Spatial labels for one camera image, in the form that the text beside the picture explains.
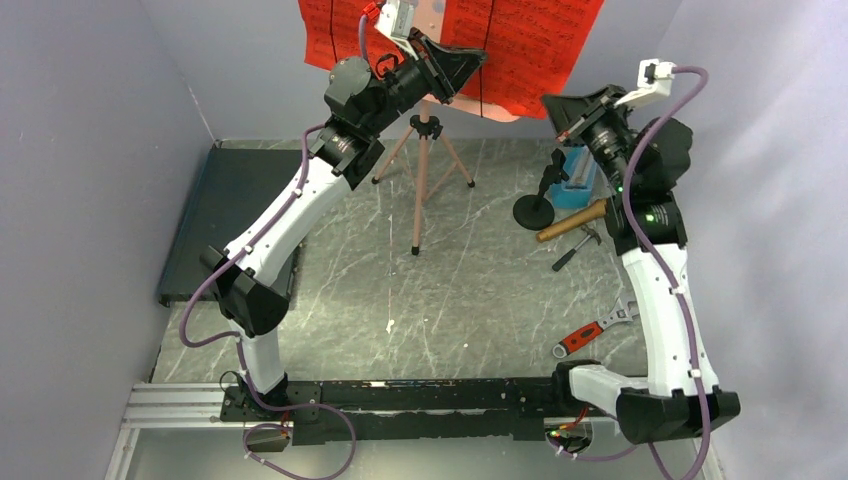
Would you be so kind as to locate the blue metronome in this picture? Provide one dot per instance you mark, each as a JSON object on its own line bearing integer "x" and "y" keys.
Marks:
{"x": 580, "y": 168}

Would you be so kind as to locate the red adjustable wrench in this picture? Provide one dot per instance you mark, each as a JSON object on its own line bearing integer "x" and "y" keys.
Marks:
{"x": 624, "y": 311}

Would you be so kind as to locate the dark blue audio receiver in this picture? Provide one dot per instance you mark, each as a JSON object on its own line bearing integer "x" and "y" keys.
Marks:
{"x": 232, "y": 190}

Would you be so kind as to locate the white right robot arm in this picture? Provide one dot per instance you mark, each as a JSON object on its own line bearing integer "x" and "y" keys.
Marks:
{"x": 680, "y": 396}

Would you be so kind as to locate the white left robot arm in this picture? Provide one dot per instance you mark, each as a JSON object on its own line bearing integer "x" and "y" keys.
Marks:
{"x": 241, "y": 275}

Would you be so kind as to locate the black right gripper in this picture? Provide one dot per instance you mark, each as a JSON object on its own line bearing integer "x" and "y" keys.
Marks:
{"x": 570, "y": 115}

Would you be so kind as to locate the pink music stand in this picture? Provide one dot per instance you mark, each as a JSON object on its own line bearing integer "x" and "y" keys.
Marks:
{"x": 430, "y": 19}

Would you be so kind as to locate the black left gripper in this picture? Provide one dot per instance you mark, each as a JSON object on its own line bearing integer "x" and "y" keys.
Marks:
{"x": 444, "y": 69}

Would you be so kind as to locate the red sheet music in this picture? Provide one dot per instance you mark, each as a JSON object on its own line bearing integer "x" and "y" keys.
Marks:
{"x": 332, "y": 31}
{"x": 532, "y": 48}

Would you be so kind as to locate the black microphone stand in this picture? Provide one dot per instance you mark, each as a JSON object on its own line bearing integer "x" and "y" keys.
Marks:
{"x": 533, "y": 211}

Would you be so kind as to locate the gold microphone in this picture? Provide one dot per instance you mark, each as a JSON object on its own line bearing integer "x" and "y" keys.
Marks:
{"x": 583, "y": 217}

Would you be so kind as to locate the small black hammer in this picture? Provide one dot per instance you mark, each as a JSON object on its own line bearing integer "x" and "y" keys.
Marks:
{"x": 590, "y": 235}

